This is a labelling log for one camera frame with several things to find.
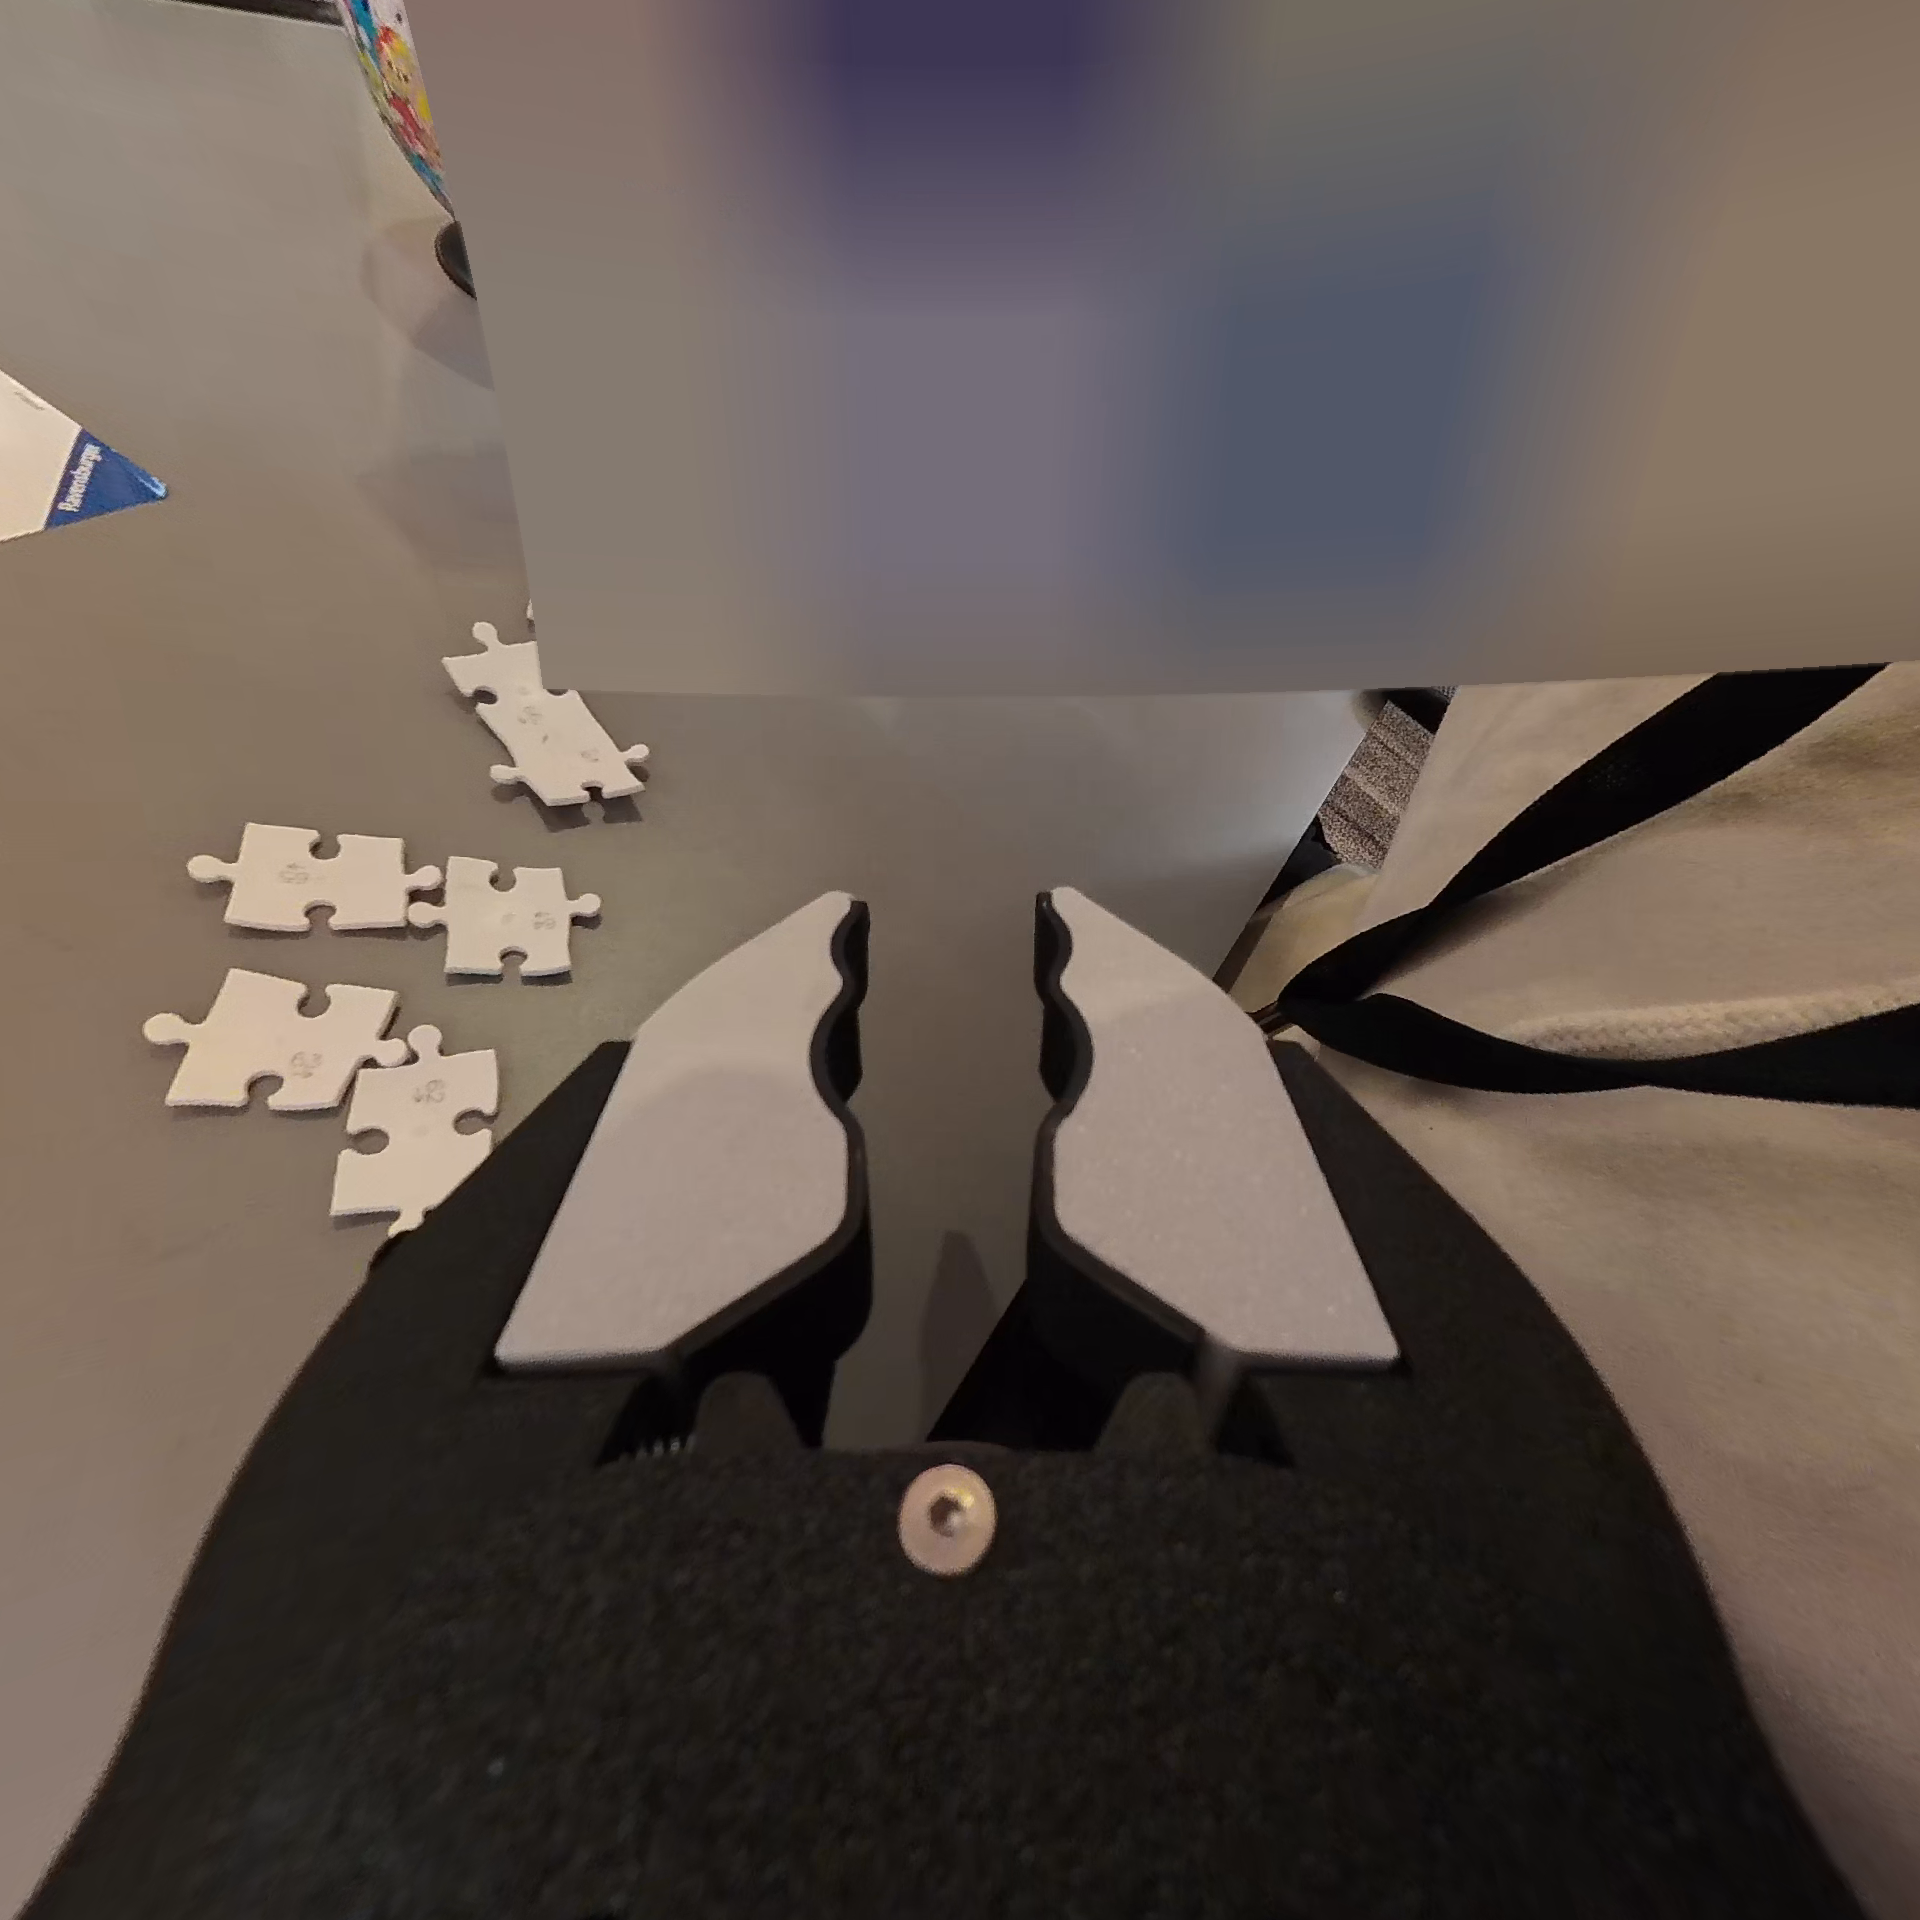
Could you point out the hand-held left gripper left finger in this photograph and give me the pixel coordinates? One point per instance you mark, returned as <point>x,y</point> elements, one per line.
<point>690,1186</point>

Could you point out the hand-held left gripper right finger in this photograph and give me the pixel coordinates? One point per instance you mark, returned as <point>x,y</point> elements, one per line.
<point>1214,1186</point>

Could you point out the white double jigsaw piece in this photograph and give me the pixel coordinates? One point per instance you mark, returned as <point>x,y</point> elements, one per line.
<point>284,886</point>
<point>546,728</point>
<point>255,1043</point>

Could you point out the black ball stand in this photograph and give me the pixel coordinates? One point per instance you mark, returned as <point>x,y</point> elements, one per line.
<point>455,255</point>

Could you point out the white printed card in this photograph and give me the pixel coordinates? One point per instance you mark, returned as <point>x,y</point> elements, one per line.
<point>43,452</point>

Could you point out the colourful puzzle ball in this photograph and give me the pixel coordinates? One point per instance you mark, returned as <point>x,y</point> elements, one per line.
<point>399,90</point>

